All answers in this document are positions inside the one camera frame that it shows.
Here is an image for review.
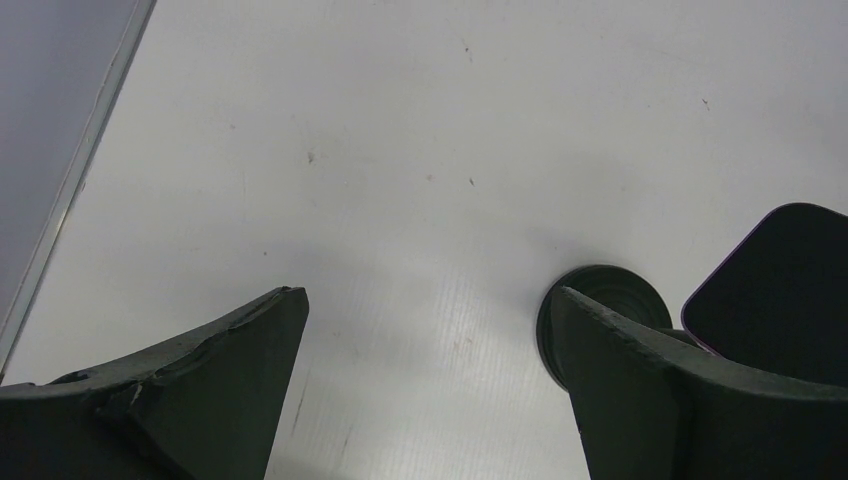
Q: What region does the aluminium table edge rail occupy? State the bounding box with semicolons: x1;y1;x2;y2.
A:
1;1;156;370

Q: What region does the black round-base phone stand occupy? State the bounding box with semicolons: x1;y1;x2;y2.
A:
536;264;696;389

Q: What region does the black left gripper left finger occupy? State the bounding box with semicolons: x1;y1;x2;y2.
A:
1;287;309;479

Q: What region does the purple phone with black screen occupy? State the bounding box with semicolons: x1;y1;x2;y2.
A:
681;203;847;387

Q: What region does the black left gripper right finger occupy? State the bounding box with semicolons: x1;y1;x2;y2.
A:
551;288;847;479

